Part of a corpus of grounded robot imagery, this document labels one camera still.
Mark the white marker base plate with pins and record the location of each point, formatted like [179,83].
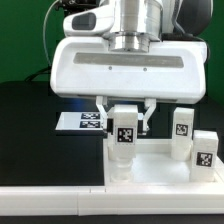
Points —
[77,121]

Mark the black camera stand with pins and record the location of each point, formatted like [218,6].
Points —
[76,6]

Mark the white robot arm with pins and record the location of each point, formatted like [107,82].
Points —
[138,50]

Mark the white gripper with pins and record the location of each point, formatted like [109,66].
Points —
[171,71]

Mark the white front obstacle wall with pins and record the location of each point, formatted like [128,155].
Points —
[134,200]

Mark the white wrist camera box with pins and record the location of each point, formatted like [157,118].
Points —
[88,23]

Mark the white square table top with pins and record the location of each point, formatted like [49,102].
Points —
[152,165]

